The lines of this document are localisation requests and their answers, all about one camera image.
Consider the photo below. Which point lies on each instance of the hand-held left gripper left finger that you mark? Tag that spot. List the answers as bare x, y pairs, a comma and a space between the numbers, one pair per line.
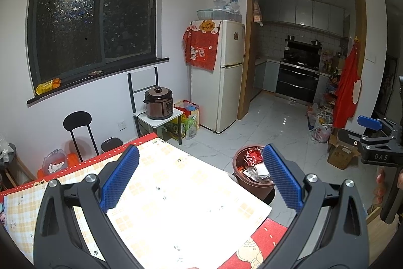
119, 176

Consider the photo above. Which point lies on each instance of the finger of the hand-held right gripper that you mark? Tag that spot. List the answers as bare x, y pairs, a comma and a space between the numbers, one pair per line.
348, 134
370, 122

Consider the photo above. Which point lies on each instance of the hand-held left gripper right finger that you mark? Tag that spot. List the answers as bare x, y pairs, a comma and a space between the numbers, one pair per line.
283, 180

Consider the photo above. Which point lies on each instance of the clear plastic bag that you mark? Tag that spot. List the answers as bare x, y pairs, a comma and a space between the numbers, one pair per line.
256, 176
4, 150

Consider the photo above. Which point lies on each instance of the brown round bin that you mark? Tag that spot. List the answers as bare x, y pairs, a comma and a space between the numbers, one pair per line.
248, 190

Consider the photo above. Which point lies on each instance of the person's right hand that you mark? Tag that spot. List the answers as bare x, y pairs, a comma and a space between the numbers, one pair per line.
380, 185

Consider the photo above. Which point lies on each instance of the cardboard box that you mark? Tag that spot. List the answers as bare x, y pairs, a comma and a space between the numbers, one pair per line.
341, 155

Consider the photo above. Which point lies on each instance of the pile of plastic bags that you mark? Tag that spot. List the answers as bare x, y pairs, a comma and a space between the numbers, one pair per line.
322, 133

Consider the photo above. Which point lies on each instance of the small black stool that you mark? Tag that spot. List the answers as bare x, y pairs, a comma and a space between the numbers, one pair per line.
111, 143

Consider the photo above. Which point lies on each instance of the red apron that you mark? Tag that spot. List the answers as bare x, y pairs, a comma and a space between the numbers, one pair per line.
346, 89

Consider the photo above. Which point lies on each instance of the orange crate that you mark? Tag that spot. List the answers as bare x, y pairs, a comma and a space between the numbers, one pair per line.
73, 160

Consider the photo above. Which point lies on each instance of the yellow plaid tablecloth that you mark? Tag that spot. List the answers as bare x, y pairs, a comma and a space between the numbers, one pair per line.
176, 193

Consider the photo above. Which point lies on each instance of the cluttered kitchen shelf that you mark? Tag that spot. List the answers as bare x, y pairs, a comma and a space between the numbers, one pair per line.
330, 73

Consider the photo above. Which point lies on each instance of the white top side table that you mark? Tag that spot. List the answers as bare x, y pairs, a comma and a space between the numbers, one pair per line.
143, 117

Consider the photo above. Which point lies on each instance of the clear plastic container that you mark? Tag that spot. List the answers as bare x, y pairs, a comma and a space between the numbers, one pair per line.
55, 162

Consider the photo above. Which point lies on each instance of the black kitchen stove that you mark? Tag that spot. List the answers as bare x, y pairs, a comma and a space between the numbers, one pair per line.
296, 80

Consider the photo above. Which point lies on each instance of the brown electric pressure cooker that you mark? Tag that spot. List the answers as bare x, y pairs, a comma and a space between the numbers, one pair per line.
159, 105

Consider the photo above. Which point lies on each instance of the red yellow shopping bag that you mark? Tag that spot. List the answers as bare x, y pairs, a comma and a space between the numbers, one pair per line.
189, 121

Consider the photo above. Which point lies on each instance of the grey lower kitchen cabinet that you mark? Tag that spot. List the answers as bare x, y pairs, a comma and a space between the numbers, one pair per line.
270, 73

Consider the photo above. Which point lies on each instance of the pile of bags on stool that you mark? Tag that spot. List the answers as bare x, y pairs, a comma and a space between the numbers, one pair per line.
15, 163

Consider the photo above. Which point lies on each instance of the small round dish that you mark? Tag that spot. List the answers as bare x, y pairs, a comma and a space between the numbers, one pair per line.
95, 73

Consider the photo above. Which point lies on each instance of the black window sill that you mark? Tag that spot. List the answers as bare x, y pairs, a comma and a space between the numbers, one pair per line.
126, 69

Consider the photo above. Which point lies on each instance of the cream refrigerator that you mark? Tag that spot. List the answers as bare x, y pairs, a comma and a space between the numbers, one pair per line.
226, 83

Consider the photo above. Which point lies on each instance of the yellow snack packet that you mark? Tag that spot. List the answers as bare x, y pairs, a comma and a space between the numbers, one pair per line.
47, 87

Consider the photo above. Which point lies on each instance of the crumpled clear plastic bag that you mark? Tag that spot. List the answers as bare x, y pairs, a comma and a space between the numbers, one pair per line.
4, 150

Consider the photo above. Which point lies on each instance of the grey upper kitchen cabinets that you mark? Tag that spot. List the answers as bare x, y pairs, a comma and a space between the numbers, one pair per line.
302, 12

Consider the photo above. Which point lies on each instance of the hanging snack bag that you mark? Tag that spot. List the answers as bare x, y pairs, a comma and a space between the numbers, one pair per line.
258, 12

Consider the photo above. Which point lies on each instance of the red printed cloth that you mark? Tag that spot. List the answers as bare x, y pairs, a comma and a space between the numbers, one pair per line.
201, 48

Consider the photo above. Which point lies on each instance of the dark window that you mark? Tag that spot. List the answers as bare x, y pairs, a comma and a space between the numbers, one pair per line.
69, 10

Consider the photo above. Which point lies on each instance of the clear plastic containers pile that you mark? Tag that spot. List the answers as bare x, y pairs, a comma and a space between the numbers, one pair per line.
226, 9

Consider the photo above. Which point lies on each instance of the pale bowl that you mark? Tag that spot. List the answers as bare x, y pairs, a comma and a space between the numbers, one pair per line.
204, 14

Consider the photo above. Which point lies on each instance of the wall socket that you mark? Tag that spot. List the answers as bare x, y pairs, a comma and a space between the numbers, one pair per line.
121, 125

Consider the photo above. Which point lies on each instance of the black metal frame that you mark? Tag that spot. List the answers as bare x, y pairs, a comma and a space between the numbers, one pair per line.
130, 89

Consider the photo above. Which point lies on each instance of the wooden door frame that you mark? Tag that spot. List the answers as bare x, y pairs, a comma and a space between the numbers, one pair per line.
250, 35

